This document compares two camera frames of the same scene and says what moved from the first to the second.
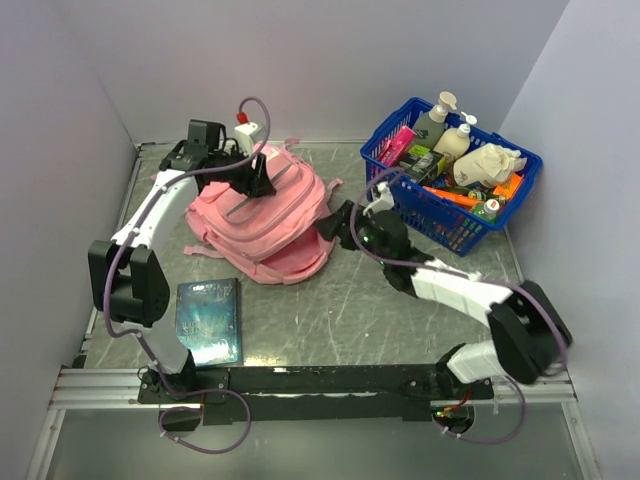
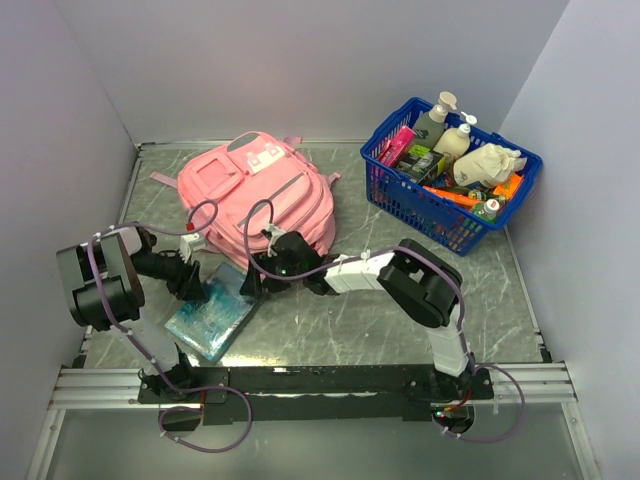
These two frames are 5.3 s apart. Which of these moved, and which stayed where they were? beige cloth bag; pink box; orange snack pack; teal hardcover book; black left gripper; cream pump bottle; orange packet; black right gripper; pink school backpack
Moved: teal hardcover book; black left gripper; black right gripper
Stayed: orange snack pack; pink box; beige cloth bag; pink school backpack; cream pump bottle; orange packet
